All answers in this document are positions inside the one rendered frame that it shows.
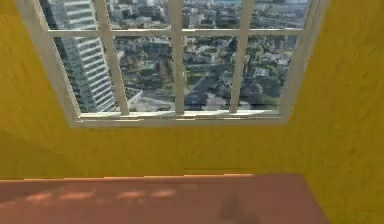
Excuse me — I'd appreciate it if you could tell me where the white framed window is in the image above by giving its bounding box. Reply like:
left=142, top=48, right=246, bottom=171
left=14, top=0, right=331, bottom=129

